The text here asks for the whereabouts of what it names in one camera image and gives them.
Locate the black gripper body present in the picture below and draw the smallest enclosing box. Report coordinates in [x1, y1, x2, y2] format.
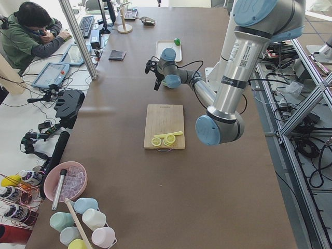
[155, 69, 164, 82]

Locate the wooden mug tree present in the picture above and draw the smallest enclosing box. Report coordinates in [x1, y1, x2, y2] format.
[117, 2, 132, 34]

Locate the steel scoop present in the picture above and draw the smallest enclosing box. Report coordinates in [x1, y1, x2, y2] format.
[134, 16, 156, 26]

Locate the upper lemon slice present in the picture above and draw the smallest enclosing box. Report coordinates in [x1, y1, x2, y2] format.
[163, 134, 176, 146]

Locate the black framed glass rack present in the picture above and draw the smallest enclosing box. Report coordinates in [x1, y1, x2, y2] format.
[124, 9, 138, 21]

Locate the cream rabbit tray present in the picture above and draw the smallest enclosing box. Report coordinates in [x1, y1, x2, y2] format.
[155, 40, 182, 62]

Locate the bamboo cutting board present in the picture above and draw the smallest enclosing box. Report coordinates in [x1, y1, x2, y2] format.
[143, 104, 185, 149]

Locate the lower lemon slice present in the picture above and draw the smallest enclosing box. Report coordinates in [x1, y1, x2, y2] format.
[151, 137, 162, 147]

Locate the green lime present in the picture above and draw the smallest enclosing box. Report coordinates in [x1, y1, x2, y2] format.
[174, 38, 181, 46]

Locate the aluminium frame post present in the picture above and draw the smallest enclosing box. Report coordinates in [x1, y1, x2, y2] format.
[59, 0, 98, 80]

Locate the pink bowl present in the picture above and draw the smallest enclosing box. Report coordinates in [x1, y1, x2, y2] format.
[44, 161, 88, 202]

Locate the grey folded cloth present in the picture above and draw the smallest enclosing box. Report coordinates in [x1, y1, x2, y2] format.
[108, 50, 127, 61]

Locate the lower teach pendant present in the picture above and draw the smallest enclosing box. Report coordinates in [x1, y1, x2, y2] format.
[32, 63, 70, 89]

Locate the lemon slice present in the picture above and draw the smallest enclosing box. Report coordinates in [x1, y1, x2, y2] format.
[151, 137, 162, 147]
[163, 134, 176, 146]

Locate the teach pendant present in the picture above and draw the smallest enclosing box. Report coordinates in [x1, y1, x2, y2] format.
[32, 63, 70, 89]
[59, 44, 84, 67]

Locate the seated person green hoodie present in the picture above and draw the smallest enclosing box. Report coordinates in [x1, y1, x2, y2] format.
[2, 2, 72, 75]

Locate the upper teach pendant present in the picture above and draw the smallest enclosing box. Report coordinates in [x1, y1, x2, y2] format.
[59, 44, 84, 67]

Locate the black keyboard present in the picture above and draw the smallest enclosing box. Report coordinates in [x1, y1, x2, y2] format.
[79, 15, 94, 38]

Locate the pastel cup rack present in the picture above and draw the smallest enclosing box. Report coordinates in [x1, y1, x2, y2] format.
[49, 198, 117, 248]

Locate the steel muddler rod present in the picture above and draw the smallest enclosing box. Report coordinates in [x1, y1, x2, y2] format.
[51, 169, 67, 211]

